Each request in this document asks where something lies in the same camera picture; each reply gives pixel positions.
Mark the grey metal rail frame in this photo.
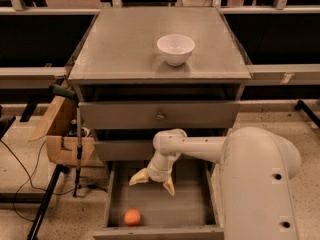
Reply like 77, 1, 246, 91
1, 0, 319, 88

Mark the grey middle drawer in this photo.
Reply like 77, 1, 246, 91
93, 139, 226, 162

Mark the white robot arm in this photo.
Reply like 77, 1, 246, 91
129, 127, 301, 240

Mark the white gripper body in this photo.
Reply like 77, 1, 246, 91
147, 152, 177, 183

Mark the black tripod leg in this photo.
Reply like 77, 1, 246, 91
27, 165, 64, 240

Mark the green handled grabber stick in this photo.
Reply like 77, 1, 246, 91
49, 84, 83, 197

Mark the orange fruit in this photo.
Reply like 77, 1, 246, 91
124, 209, 141, 226

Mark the grey wooden drawer cabinet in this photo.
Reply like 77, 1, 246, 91
67, 6, 252, 240

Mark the white ceramic bowl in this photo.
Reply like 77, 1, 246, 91
157, 34, 195, 66

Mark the black floor cable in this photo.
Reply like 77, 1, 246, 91
0, 139, 108, 223

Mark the grey top drawer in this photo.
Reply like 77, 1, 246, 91
79, 101, 240, 129

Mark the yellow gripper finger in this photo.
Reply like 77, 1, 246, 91
129, 168, 149, 186
163, 177, 175, 196

